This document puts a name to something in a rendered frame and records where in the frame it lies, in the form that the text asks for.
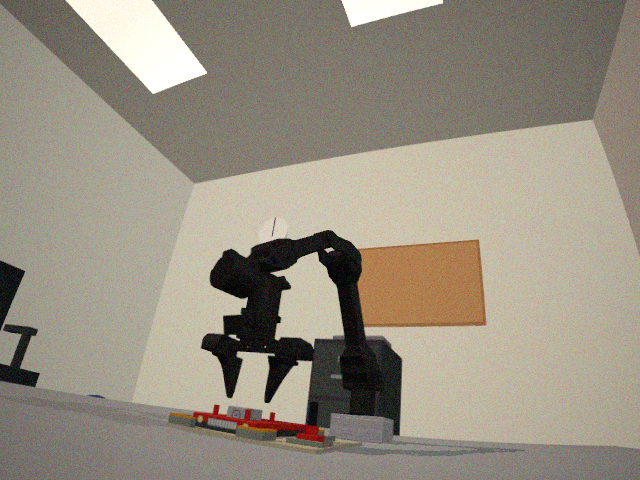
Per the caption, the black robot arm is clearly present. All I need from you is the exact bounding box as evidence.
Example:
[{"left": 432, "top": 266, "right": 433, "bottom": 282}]
[{"left": 210, "top": 230, "right": 385, "bottom": 416}]

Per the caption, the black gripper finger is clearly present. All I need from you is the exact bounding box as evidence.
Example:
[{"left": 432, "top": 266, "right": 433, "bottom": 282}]
[
  {"left": 264, "top": 355, "right": 299, "bottom": 403},
  {"left": 212, "top": 351, "right": 242, "bottom": 398}
]

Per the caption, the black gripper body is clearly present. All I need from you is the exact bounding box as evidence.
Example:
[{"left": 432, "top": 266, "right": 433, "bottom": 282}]
[{"left": 201, "top": 302, "right": 314, "bottom": 361}]

